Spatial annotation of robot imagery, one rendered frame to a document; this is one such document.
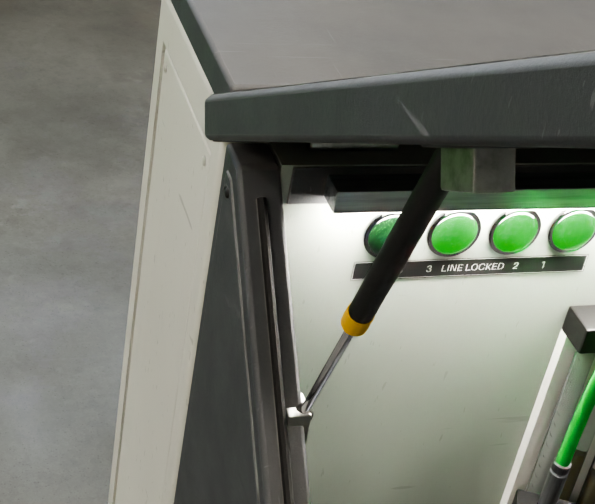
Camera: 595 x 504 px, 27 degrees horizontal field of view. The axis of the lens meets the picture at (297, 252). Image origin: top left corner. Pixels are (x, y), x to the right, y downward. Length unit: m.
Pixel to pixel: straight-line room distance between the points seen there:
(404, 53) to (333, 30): 0.07
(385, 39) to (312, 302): 0.25
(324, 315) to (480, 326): 0.16
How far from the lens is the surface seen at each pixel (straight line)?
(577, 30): 1.27
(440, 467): 1.32
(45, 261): 3.37
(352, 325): 0.84
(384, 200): 1.03
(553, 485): 1.27
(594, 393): 1.18
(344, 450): 1.25
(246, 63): 1.06
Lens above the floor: 1.96
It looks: 34 degrees down
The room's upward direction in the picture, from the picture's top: 11 degrees clockwise
